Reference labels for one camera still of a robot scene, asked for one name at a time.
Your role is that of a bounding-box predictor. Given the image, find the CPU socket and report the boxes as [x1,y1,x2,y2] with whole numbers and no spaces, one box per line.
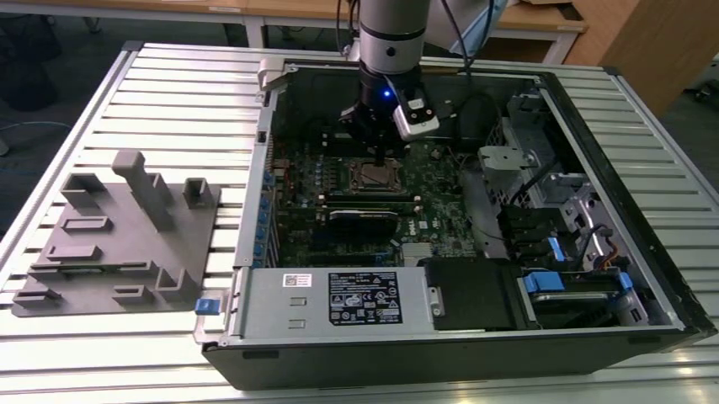
[346,157,410,195]

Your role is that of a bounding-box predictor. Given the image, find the office chair base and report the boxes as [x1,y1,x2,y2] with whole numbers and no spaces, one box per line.
[682,56,719,104]

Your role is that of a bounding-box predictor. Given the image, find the grey case handle latch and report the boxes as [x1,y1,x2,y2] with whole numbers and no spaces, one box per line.
[256,57,288,93]

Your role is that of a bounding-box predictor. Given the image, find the thick black cable loop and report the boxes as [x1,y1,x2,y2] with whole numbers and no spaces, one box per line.
[455,90,499,142]

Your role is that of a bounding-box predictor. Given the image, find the black graphics card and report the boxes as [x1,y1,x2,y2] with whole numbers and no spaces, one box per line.
[327,206,402,250]

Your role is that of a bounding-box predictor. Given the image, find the wooden cabinet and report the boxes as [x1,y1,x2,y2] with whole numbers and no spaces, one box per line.
[566,0,719,115]

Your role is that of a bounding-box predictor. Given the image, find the black open PC case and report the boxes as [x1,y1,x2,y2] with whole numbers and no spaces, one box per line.
[193,56,719,391]

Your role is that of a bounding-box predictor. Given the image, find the silver CPU plate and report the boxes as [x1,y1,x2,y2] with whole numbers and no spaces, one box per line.
[362,166,392,186]

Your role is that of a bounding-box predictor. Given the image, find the black office chair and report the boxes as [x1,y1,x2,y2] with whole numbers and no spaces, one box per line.
[0,14,64,114]

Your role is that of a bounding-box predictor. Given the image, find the grey metal bracket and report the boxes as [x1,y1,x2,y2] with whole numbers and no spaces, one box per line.
[476,145,542,183]

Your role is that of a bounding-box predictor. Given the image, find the wooden desk white frame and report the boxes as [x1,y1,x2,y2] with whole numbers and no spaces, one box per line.
[31,0,590,65]

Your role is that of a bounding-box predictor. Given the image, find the grey parts rack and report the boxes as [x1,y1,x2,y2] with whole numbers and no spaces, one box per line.
[11,149,224,319]

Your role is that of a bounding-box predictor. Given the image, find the metal socket cover frame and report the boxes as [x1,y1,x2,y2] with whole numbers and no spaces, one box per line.
[348,160,404,193]

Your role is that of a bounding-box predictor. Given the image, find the black disk bay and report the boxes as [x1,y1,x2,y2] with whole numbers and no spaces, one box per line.
[496,205,580,265]

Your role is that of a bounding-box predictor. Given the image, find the hard disk in blue carrier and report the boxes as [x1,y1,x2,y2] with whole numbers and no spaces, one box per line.
[519,269,634,330]

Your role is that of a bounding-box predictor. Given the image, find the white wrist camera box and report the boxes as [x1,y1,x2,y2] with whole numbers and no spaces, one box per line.
[392,94,443,142]

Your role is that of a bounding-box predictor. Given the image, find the green motherboard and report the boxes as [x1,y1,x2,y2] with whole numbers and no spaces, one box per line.
[267,136,491,268]

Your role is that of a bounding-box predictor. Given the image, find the grey power supply unit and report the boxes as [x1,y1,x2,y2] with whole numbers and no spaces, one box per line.
[239,265,440,338]

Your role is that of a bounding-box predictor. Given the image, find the perforated metal drive cage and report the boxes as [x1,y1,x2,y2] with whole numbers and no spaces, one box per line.
[483,93,555,148]

